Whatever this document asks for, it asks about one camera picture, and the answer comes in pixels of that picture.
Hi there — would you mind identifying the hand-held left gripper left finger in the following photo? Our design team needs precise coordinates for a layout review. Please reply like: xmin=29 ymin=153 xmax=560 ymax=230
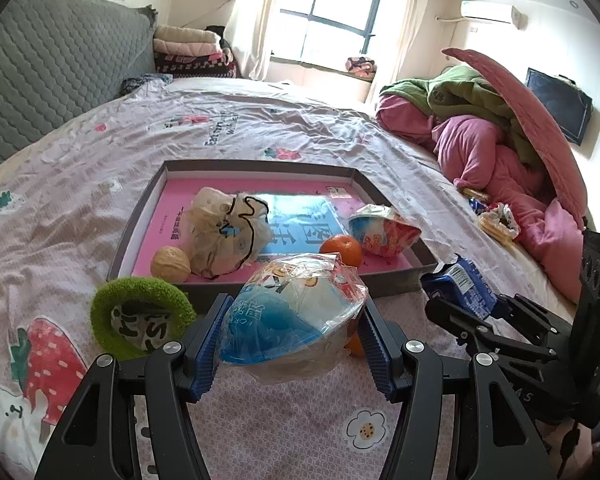
xmin=34 ymin=294 xmax=236 ymax=480

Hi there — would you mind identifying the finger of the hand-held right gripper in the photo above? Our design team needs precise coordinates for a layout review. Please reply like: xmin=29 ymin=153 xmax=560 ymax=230
xmin=497 ymin=295 xmax=577 ymax=334
xmin=425 ymin=300 xmax=557 ymax=362

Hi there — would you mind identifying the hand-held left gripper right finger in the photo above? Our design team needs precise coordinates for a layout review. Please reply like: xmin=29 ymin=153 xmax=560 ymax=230
xmin=357 ymin=305 xmax=551 ymax=480

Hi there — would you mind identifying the blue cookie packet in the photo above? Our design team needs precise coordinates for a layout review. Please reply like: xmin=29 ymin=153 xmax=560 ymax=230
xmin=421 ymin=255 xmax=498 ymax=318

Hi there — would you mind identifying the grey shallow box tray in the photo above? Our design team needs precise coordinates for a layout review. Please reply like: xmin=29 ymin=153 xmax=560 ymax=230
xmin=106 ymin=159 xmax=438 ymax=297

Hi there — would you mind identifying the blue bowl pack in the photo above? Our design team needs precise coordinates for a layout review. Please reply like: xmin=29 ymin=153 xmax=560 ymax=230
xmin=219 ymin=252 xmax=370 ymax=386

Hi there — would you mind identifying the walnut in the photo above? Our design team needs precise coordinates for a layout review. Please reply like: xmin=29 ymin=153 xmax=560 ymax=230
xmin=151 ymin=245 xmax=191 ymax=282

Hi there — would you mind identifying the orange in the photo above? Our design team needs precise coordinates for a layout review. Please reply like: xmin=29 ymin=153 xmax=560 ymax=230
xmin=320 ymin=234 xmax=363 ymax=267
xmin=344 ymin=330 xmax=367 ymax=358

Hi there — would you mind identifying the clear snack bag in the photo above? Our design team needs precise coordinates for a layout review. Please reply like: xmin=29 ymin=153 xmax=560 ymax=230
xmin=477 ymin=202 xmax=521 ymax=246

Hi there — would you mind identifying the red wrapped bowl pack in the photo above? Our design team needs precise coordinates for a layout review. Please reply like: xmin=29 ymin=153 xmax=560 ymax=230
xmin=349 ymin=204 xmax=423 ymax=258

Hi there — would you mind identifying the pink quilt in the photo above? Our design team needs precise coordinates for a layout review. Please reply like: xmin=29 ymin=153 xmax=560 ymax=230
xmin=376 ymin=92 xmax=588 ymax=306

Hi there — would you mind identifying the pink quilted mat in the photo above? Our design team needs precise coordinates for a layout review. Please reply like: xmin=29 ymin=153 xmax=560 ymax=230
xmin=441 ymin=47 xmax=588 ymax=231

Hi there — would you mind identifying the green blanket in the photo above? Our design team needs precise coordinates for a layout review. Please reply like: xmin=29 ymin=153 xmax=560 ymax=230
xmin=380 ymin=65 xmax=546 ymax=166

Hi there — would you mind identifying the patterned bag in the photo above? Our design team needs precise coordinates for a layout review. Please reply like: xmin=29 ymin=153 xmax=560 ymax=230
xmin=345 ymin=56 xmax=378 ymax=78

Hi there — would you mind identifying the dark patterned folded blanket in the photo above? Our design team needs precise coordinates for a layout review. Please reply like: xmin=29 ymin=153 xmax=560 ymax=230
xmin=155 ymin=52 xmax=241 ymax=79

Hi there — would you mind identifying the white air conditioner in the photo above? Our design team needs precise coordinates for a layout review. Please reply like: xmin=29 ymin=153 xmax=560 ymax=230
xmin=460 ymin=1 xmax=526 ymax=28

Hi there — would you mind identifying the pink folded blanket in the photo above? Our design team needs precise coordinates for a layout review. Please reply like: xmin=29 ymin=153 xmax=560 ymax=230
xmin=154 ymin=40 xmax=224 ymax=57

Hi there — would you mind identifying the cream curtain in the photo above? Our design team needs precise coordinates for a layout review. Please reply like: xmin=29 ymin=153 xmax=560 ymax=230
xmin=365 ymin=0 xmax=433 ymax=106
xmin=225 ymin=0 xmax=288 ymax=81

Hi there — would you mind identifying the cream folded blanket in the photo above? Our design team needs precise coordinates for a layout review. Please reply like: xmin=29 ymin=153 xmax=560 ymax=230
xmin=154 ymin=25 xmax=221 ymax=45

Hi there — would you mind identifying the grey quilted headboard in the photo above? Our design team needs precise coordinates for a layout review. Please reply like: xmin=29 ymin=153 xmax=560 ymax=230
xmin=0 ymin=0 xmax=158 ymax=181

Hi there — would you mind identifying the window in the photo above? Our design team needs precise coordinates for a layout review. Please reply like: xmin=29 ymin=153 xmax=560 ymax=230
xmin=277 ymin=0 xmax=386 ymax=61

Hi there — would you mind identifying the green fuzzy ring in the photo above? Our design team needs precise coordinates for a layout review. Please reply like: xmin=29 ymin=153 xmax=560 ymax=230
xmin=90 ymin=277 xmax=197 ymax=361

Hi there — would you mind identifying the black wall television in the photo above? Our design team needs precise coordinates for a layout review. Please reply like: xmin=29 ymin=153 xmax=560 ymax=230
xmin=524 ymin=67 xmax=594 ymax=146

